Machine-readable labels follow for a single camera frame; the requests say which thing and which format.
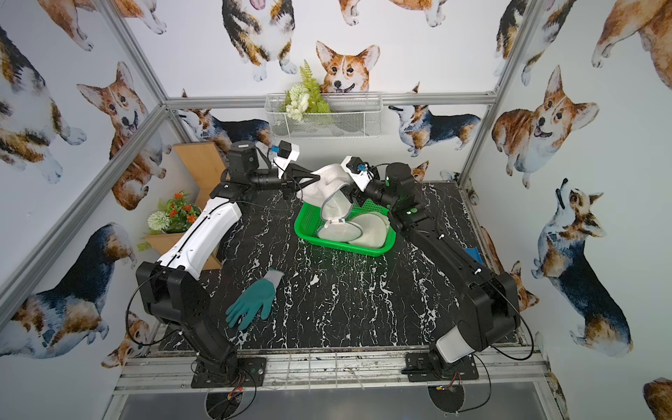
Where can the potted orange flowers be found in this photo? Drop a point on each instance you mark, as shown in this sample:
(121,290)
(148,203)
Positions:
(169,222)

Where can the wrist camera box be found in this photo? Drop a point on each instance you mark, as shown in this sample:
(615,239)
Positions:
(358,171)
(285,153)

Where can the white artificial flowers with fern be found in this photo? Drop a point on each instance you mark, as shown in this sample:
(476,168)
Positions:
(304,98)

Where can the white wire wall basket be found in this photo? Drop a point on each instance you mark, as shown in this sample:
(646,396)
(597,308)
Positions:
(350,116)

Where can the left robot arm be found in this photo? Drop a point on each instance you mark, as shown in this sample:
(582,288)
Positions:
(170,288)

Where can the green plastic basket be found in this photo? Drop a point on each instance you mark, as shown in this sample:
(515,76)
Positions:
(308,222)

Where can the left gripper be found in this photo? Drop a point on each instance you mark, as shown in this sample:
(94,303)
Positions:
(289,178)

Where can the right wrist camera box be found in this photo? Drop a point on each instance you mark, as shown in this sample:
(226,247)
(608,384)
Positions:
(358,171)

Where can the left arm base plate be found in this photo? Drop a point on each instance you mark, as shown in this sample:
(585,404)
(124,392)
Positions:
(238,372)

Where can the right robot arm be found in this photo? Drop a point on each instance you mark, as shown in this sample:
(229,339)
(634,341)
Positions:
(487,301)

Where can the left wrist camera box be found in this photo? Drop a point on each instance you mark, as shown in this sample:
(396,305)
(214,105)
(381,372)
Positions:
(285,153)

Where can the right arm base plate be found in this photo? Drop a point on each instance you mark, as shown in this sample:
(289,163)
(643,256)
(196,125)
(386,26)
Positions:
(429,366)

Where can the blue dustpan scoop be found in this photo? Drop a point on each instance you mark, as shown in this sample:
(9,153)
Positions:
(475,254)

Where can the green work glove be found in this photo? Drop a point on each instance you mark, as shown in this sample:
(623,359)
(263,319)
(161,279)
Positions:
(258,298)

